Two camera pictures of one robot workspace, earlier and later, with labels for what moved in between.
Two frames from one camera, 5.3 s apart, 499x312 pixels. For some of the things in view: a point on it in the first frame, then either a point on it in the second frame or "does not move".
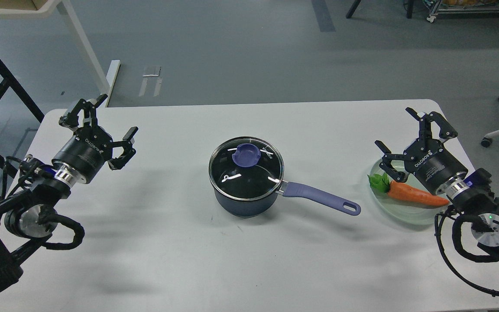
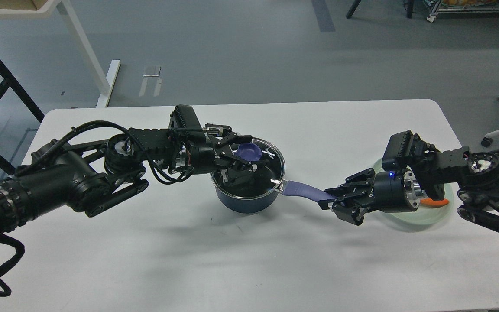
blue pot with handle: [246, 175] does not move
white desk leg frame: [103, 79] does not move
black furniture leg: [352, 9] does not move
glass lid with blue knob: [246, 168] does not move
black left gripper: [87, 151] to [209, 154]
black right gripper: [426, 158] to [393, 192]
